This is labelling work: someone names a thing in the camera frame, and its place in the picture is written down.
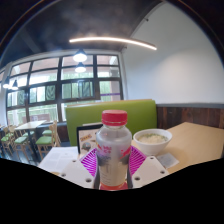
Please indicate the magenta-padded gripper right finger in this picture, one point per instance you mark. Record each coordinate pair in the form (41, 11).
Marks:
(151, 170)

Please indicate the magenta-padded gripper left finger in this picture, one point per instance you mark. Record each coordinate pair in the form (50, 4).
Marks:
(75, 173)

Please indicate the red-capped clear drink bottle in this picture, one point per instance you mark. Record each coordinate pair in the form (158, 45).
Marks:
(113, 150)

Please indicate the white napkin packet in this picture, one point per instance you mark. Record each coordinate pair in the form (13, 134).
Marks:
(167, 160)

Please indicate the white printed paper sheet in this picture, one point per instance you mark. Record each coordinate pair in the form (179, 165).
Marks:
(58, 158)

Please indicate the white bowl with soup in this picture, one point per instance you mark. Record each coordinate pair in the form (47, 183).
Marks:
(151, 145)

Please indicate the sticker-covered black tablet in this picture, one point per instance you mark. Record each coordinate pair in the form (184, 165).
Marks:
(86, 138)

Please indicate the green upholstered bench backrest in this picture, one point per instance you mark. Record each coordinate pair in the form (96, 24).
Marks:
(140, 113)

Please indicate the wooden dining table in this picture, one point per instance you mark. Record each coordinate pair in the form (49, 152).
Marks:
(30, 125)

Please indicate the large dark-framed window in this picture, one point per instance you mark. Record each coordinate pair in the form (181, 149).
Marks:
(66, 90)

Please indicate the hanging pendant lamps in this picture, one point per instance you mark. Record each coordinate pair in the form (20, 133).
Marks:
(80, 56)

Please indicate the curved ceiling light strip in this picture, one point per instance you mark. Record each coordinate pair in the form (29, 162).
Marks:
(113, 39)

